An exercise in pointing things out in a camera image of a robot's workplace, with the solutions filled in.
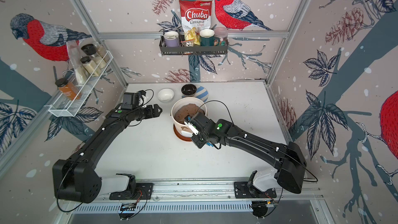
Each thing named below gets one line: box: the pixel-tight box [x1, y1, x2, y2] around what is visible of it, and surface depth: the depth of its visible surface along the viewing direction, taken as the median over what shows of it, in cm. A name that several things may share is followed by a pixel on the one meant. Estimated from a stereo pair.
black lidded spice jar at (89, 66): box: [80, 56, 102, 77], surface depth 79 cm
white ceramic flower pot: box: [171, 96, 208, 136], surface depth 92 cm
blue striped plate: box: [192, 85, 209, 104], surface depth 117 cm
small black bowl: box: [181, 84, 197, 97], surface depth 113 cm
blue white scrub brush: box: [180, 121, 199, 138], surface depth 78 cm
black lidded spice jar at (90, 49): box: [80, 43, 107, 69], surface depth 81 cm
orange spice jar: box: [54, 77, 82, 101], surface depth 68 cm
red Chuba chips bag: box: [178, 0, 213, 41], surface depth 81 cm
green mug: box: [199, 28, 220, 47], surface depth 85 cm
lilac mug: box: [163, 30, 180, 48], surface depth 85 cm
